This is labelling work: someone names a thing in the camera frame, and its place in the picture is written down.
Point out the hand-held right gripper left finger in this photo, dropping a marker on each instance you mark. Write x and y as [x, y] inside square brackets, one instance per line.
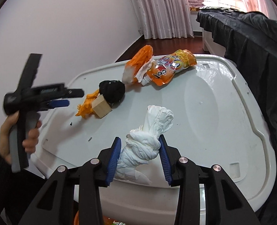
[114, 161]

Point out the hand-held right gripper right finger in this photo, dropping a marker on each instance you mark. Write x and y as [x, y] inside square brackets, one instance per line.
[165, 161]

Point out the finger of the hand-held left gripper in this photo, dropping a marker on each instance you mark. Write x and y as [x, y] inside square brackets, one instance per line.
[58, 103]
[74, 93]

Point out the white plastic bag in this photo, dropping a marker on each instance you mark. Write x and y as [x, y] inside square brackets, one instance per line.
[147, 131]

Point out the person's left hand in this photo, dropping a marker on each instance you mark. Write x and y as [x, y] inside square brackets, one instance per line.
[5, 138]

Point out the orange toy dinosaur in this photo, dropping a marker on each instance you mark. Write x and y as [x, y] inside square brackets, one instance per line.
[85, 106]

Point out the wooden block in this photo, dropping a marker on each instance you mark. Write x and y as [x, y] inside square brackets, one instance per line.
[102, 106]

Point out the black cloth ball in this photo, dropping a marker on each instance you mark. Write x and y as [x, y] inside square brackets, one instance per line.
[112, 91]

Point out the white storage bin lid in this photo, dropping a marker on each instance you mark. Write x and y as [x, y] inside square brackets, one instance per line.
[199, 121]

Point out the orange snack packet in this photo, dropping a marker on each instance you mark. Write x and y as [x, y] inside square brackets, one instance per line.
[173, 68]

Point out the person's black clothing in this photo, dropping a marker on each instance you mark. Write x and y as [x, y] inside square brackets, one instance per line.
[12, 204]

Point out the white cabinet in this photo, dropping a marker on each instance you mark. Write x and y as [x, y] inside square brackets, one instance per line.
[211, 42]

